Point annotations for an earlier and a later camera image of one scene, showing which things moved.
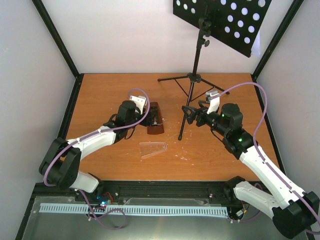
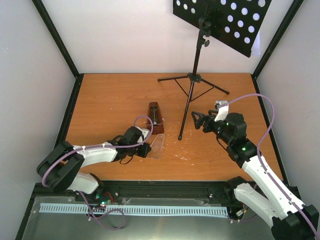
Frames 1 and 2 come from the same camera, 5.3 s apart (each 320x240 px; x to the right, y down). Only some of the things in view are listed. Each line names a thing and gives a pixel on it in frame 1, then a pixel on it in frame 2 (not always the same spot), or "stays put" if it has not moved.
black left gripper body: [147, 121] → [143, 153]
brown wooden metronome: [156, 126] stays put
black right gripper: [193, 114] → [208, 118]
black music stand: [237, 24] stays put
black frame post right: [275, 41] stays put
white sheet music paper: [255, 49] stays put
